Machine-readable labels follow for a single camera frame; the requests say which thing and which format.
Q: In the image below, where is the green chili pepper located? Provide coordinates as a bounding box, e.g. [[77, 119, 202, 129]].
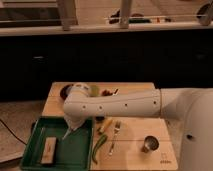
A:
[[92, 134, 108, 164]]

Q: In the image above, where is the green plastic tray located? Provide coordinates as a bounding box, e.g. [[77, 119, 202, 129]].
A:
[[20, 117, 93, 171]]

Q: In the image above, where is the white handled brush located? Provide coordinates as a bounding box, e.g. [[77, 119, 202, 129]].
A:
[[95, 89, 118, 122]]

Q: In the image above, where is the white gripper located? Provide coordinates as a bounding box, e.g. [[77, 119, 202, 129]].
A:
[[66, 117, 86, 131]]

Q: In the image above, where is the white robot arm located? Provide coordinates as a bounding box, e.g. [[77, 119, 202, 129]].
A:
[[63, 83, 213, 171]]

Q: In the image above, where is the grey towel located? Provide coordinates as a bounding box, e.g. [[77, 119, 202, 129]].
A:
[[62, 129, 74, 140]]

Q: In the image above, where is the metal cup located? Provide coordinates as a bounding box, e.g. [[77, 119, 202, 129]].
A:
[[141, 136, 159, 153]]

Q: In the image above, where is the dark dried food pile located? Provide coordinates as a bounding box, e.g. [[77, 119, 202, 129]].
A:
[[102, 90, 115, 96]]

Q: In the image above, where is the black floor cable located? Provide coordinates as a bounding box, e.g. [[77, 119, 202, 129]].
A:
[[0, 118, 28, 146]]

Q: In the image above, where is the dark bowl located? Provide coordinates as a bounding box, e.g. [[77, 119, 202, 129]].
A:
[[60, 84, 72, 100]]

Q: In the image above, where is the green cup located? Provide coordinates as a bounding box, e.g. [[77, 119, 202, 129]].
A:
[[91, 85, 99, 97]]

